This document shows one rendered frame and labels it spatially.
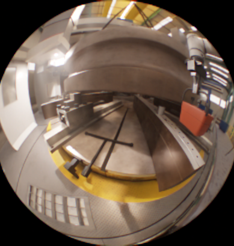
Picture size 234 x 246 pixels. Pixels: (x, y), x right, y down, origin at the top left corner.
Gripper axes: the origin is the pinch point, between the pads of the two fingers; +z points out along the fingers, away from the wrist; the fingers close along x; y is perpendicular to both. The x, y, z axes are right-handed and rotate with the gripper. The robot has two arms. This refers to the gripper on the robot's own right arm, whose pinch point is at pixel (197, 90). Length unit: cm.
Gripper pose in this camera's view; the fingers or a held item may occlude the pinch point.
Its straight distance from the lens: 45.0
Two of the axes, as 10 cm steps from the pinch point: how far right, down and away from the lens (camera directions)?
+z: -0.5, 8.7, 4.9
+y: -0.5, 4.9, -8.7
